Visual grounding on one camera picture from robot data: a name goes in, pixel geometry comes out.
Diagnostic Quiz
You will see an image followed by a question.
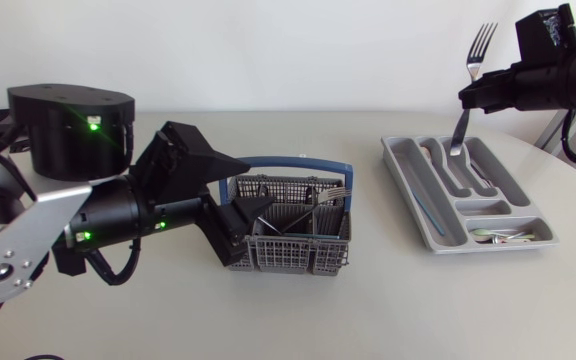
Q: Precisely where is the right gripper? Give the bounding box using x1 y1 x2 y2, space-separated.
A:
457 67 520 115

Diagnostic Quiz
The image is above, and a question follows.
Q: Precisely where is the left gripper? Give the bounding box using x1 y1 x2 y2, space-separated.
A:
198 193 276 268

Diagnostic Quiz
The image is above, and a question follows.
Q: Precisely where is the steel fork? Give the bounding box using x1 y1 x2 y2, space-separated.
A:
279 186 353 235
449 21 499 158

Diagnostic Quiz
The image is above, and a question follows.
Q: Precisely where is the grey cutlery basket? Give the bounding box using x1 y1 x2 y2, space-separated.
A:
218 155 355 278

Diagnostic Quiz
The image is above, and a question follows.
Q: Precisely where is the grey cutlery tray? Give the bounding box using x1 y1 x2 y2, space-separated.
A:
380 134 560 256

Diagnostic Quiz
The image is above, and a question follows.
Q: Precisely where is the steel knife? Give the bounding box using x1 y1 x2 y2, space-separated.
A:
256 215 283 237

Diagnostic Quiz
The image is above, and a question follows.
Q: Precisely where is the blue plastic stick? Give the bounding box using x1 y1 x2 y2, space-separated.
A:
409 186 448 237

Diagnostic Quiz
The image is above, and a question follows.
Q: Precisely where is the pale green plastic spoon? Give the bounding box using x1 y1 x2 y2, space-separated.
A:
471 228 537 241

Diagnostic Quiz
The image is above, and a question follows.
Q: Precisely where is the small steel spoon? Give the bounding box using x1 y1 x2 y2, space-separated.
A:
489 230 525 245

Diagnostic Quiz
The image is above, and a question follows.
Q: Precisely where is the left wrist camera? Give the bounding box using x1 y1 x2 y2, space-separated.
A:
129 120 252 202

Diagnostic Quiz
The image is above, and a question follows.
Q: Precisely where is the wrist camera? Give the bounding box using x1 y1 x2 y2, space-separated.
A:
129 120 252 202
514 3 576 65

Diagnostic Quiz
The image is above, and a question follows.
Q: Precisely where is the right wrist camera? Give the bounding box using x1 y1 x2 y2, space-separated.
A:
514 3 576 65

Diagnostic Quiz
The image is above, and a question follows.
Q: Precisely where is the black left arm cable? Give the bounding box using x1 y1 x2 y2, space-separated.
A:
85 236 143 287

